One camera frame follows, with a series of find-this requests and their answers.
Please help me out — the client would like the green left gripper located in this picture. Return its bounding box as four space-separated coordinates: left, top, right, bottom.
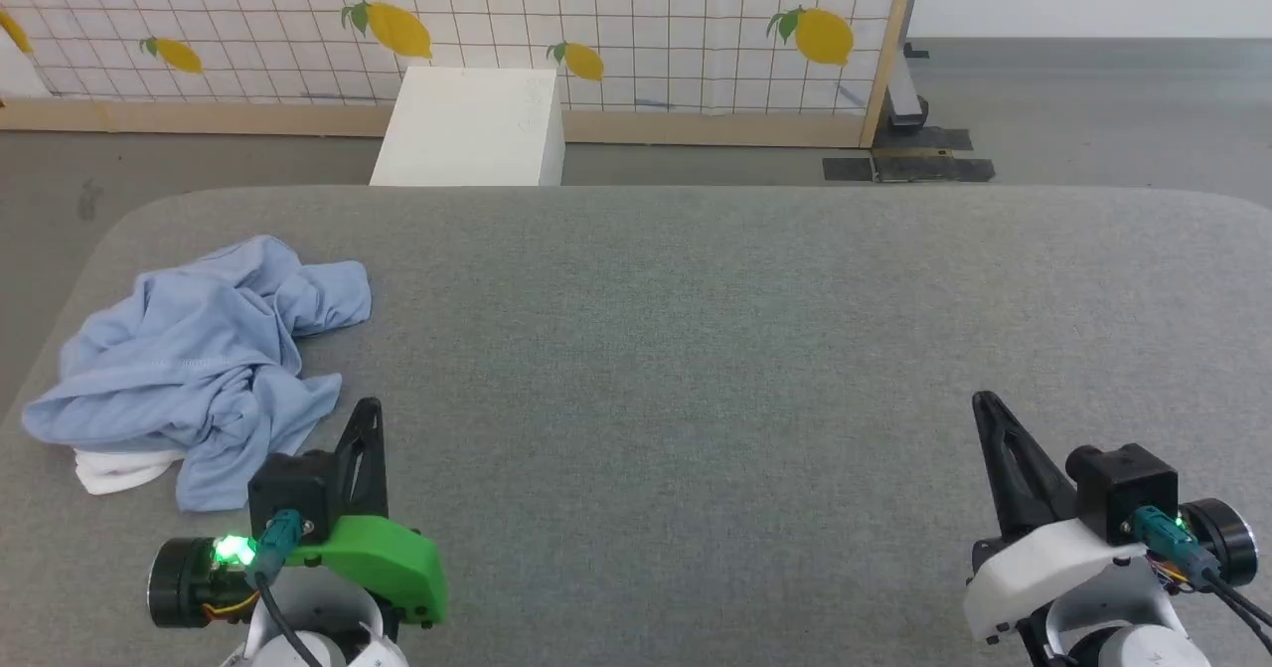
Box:
288 399 449 629

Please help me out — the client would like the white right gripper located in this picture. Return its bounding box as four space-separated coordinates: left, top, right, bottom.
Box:
962 391 1146 644

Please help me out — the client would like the light blue shirt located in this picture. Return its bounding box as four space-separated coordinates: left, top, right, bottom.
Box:
22 235 374 514

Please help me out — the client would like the white box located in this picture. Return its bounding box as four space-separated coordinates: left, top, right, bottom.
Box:
369 67 566 188

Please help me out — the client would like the grey metal partition foot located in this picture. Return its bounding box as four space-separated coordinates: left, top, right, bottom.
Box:
886 41 932 132

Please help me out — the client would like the lemon print partition screen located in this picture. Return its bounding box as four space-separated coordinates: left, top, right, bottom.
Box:
0 0 926 149

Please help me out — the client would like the white board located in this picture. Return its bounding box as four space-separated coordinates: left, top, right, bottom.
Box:
0 25 53 100

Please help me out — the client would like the left cable with teal plug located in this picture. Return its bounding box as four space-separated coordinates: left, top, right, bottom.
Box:
245 509 325 667

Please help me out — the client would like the cable with teal plug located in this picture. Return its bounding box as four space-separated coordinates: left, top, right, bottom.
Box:
1132 505 1272 654
245 509 325 667

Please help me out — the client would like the right cable with teal plug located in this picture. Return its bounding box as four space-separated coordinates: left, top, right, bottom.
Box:
1132 505 1272 654

